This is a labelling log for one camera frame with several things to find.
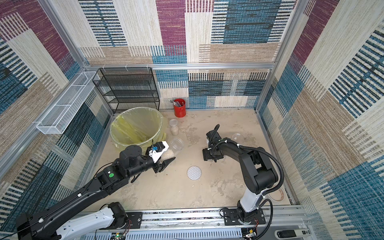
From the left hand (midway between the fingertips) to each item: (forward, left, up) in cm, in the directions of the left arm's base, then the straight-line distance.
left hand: (170, 151), depth 69 cm
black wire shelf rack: (+55, +35, -4) cm, 66 cm away
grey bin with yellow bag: (+22, +21, -8) cm, 32 cm away
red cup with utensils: (+44, -1, -14) cm, 46 cm away
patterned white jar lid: (0, -11, -24) cm, 26 cm away
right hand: (+10, -22, -25) cm, 35 cm away
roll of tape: (-13, -57, -24) cm, 63 cm away
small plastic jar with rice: (+28, +2, -19) cm, 34 cm away
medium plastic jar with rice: (-2, -4, +8) cm, 9 cm away
